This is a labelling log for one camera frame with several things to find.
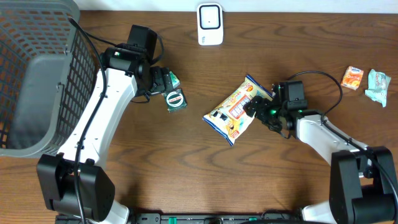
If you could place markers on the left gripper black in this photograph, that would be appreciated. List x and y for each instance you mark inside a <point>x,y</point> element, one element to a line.
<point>166,81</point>

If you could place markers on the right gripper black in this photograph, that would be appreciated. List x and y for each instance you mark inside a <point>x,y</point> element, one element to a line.
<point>257,109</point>

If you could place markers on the green white packet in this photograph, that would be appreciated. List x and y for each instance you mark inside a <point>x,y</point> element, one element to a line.
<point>174,79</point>

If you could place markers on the dark green round-label packet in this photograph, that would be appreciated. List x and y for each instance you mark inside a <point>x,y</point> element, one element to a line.
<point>175,100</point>

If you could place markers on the large yellow snack bag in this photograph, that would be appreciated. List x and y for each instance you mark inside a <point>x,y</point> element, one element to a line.
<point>229,118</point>

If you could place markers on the orange small packet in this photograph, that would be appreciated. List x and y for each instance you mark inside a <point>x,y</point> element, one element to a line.
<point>352,78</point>

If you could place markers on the light blue small packet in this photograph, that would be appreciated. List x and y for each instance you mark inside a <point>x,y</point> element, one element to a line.
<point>378,84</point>

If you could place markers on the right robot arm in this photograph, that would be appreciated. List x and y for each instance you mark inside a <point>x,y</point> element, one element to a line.
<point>363,183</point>

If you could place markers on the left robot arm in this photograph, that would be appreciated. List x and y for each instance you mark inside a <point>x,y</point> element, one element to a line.
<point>73,182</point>

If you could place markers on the white barcode scanner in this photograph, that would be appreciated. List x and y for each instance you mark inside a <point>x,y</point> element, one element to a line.
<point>210,24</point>

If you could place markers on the grey plastic mesh basket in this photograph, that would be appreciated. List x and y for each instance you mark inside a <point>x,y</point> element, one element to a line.
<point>48,74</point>

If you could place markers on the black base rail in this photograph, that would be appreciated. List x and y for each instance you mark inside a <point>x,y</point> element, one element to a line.
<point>266,217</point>

